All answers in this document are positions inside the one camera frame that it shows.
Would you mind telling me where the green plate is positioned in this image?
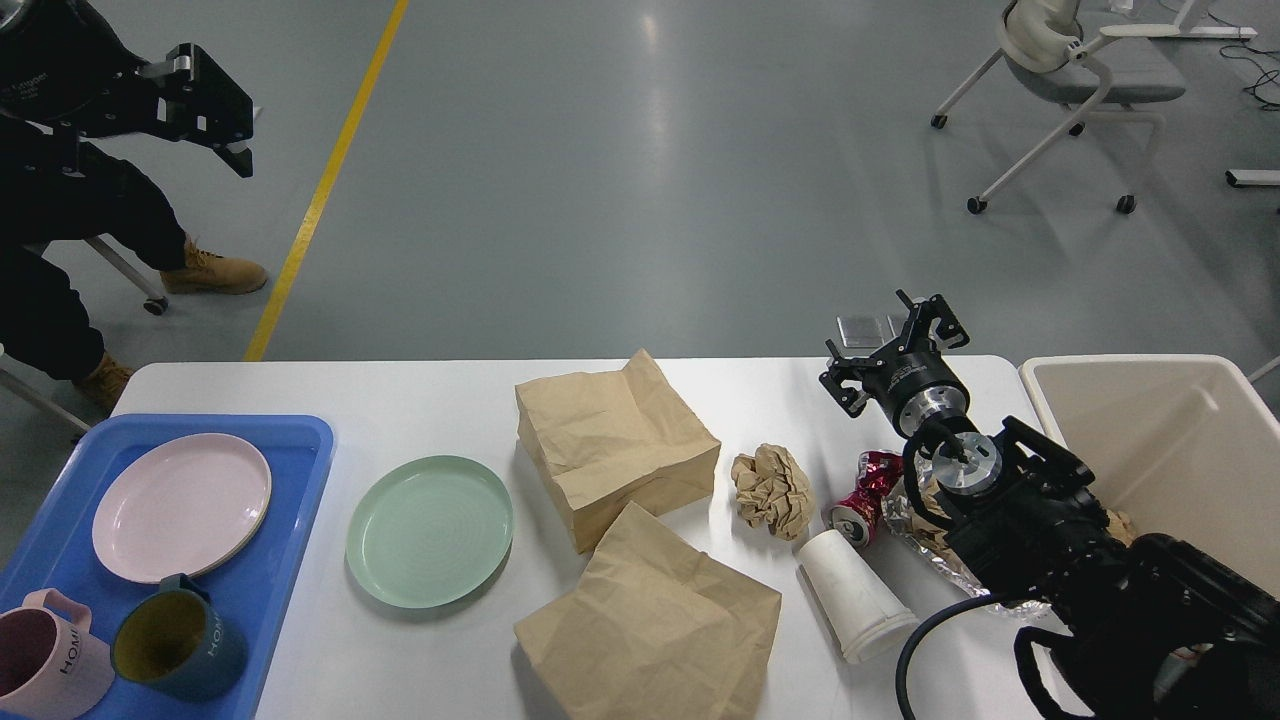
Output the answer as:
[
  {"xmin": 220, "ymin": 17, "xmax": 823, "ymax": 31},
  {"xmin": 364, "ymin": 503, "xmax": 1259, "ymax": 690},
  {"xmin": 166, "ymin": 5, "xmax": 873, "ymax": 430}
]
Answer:
[{"xmin": 346, "ymin": 455, "xmax": 515, "ymax": 610}]

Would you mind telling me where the brown paper bag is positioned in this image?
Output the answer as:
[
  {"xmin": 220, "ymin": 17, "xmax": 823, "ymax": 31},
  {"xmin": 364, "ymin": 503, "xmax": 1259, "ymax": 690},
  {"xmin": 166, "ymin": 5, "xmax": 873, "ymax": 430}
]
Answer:
[
  {"xmin": 515, "ymin": 503, "xmax": 782, "ymax": 719},
  {"xmin": 515, "ymin": 348, "xmax": 721, "ymax": 553}
]

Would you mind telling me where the upper brown paper bag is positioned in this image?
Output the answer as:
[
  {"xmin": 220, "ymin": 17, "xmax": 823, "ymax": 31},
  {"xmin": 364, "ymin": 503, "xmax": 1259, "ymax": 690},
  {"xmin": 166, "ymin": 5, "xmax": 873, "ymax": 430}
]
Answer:
[{"xmin": 515, "ymin": 348, "xmax": 721, "ymax": 553}]

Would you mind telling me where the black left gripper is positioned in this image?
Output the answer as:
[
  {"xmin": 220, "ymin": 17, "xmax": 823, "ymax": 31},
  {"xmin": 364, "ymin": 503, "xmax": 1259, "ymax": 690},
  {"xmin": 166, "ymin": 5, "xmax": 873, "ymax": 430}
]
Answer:
[{"xmin": 1, "ymin": 1, "xmax": 255, "ymax": 178}]

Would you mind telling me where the crumpled foil wrapper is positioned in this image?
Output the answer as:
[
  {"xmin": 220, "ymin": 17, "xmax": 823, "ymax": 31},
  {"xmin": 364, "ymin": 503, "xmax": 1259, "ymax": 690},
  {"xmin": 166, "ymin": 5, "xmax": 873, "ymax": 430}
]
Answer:
[{"xmin": 881, "ymin": 460, "xmax": 1051, "ymax": 621}]

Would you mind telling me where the pink mug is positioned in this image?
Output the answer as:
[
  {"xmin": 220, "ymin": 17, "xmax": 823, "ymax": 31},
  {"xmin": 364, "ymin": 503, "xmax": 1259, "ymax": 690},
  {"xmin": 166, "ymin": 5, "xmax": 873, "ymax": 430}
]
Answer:
[{"xmin": 1, "ymin": 588, "xmax": 116, "ymax": 719}]

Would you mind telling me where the crumpled brown paper ball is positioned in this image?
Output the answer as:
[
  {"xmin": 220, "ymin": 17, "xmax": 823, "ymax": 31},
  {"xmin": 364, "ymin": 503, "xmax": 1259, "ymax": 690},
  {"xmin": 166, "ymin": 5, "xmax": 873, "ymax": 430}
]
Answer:
[{"xmin": 730, "ymin": 443, "xmax": 817, "ymax": 541}]

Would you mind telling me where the grey chair leg with caster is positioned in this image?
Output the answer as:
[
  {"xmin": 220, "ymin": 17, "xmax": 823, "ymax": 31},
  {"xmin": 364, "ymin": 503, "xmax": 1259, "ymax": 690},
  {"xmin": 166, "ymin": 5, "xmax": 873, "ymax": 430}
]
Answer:
[{"xmin": 84, "ymin": 236, "xmax": 169, "ymax": 316}]

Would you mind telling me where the lower brown paper bag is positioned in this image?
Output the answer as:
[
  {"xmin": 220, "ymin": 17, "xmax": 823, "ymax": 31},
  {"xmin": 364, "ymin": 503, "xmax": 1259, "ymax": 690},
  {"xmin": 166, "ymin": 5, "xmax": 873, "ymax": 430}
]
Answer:
[{"xmin": 515, "ymin": 503, "xmax": 782, "ymax": 719}]

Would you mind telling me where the beige plastic bin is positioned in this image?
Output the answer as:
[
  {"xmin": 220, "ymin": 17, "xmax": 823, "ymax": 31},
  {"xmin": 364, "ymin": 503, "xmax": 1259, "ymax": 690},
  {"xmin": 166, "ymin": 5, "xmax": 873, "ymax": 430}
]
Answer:
[{"xmin": 1020, "ymin": 354, "xmax": 1279, "ymax": 594}]

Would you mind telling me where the dark teal mug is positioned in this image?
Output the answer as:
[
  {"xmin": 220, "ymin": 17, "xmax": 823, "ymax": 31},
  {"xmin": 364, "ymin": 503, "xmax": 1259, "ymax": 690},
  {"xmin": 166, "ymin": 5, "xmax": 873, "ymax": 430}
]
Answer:
[{"xmin": 111, "ymin": 573, "xmax": 248, "ymax": 702}]

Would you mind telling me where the tan boot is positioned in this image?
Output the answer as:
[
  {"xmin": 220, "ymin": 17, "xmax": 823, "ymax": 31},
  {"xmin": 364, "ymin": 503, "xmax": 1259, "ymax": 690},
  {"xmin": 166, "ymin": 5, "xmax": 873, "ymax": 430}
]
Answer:
[
  {"xmin": 159, "ymin": 234, "xmax": 269, "ymax": 295},
  {"xmin": 72, "ymin": 352, "xmax": 134, "ymax": 415}
]

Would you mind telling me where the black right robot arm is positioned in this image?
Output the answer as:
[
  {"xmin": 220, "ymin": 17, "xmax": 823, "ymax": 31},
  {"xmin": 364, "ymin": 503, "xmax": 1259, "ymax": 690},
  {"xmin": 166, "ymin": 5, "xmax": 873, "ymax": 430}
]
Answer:
[{"xmin": 819, "ymin": 291, "xmax": 1277, "ymax": 719}]

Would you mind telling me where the silver floor plate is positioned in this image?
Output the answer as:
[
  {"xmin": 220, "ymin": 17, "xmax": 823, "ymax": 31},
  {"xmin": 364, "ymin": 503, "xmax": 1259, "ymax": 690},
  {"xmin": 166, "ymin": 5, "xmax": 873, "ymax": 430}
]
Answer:
[{"xmin": 836, "ymin": 313, "xmax": 906, "ymax": 351}]

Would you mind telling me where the crushed red soda can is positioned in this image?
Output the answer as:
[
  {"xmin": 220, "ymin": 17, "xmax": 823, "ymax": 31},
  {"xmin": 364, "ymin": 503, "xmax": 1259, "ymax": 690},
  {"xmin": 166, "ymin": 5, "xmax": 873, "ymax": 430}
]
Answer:
[{"xmin": 826, "ymin": 450, "xmax": 902, "ymax": 548}]

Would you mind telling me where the white paper cup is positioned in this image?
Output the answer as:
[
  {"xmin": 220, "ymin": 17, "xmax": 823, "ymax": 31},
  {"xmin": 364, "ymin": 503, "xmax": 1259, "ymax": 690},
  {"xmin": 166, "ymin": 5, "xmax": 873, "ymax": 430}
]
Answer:
[{"xmin": 797, "ymin": 530, "xmax": 920, "ymax": 664}]

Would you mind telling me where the pink plate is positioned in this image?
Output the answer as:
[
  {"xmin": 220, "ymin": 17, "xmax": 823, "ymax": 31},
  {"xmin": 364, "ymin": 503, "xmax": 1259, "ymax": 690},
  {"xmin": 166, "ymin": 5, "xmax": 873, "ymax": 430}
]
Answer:
[{"xmin": 91, "ymin": 433, "xmax": 273, "ymax": 584}]

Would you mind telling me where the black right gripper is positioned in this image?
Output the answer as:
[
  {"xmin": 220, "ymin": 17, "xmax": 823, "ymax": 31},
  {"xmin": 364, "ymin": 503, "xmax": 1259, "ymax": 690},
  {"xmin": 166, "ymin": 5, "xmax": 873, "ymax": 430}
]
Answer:
[{"xmin": 819, "ymin": 290, "xmax": 972, "ymax": 437}]

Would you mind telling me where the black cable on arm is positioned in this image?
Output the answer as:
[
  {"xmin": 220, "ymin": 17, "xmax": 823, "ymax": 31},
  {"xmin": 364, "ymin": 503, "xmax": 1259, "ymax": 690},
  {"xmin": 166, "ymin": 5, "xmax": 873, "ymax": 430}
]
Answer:
[{"xmin": 895, "ymin": 592, "xmax": 1030, "ymax": 720}]

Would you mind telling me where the person in black clothes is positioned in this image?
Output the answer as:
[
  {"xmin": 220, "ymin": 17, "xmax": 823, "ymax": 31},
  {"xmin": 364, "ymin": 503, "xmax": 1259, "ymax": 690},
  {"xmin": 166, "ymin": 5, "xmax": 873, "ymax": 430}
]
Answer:
[{"xmin": 0, "ymin": 126, "xmax": 187, "ymax": 383}]

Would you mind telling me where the white office chair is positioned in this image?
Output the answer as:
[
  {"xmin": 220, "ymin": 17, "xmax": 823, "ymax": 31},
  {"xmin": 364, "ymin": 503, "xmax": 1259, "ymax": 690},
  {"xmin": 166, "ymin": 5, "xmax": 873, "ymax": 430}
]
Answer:
[{"xmin": 931, "ymin": 1, "xmax": 1187, "ymax": 215}]

